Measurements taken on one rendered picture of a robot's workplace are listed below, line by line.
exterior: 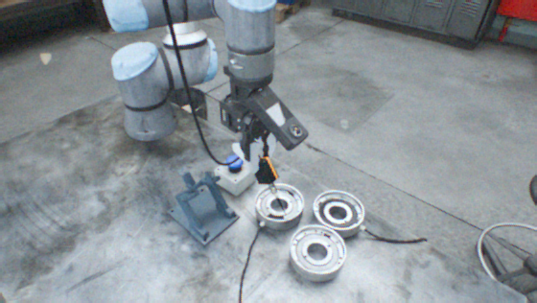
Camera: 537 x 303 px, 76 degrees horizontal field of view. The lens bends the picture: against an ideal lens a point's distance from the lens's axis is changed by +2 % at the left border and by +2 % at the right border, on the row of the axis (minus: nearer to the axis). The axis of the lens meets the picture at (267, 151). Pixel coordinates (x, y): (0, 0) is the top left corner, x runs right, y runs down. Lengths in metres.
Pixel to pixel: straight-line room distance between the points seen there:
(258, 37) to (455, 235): 1.61
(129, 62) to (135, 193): 0.31
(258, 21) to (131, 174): 0.55
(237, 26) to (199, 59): 0.45
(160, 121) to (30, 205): 0.36
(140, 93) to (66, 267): 0.43
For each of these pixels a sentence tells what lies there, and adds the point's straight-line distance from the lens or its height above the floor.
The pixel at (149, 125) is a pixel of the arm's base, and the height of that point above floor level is 0.85.
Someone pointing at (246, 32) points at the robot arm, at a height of 1.21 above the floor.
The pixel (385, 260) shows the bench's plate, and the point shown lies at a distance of 0.73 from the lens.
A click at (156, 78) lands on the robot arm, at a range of 0.93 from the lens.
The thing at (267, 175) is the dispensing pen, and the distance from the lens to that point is 0.66.
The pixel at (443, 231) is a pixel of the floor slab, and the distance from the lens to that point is 1.93.
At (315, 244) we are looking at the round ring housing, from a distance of 0.69.
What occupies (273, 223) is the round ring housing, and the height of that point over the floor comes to 0.83.
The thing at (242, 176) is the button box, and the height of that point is 0.84.
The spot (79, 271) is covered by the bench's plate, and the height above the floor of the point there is 0.80.
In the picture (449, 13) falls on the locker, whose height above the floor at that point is 0.30.
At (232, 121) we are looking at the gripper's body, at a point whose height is 1.04.
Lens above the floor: 1.39
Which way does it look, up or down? 40 degrees down
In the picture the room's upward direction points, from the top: straight up
